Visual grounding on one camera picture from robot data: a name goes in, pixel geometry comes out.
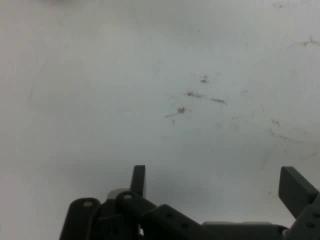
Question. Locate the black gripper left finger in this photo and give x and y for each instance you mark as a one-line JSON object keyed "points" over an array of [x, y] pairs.
{"points": [[82, 220]]}

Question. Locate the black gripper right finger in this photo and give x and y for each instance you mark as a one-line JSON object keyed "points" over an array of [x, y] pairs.
{"points": [[297, 190]]}

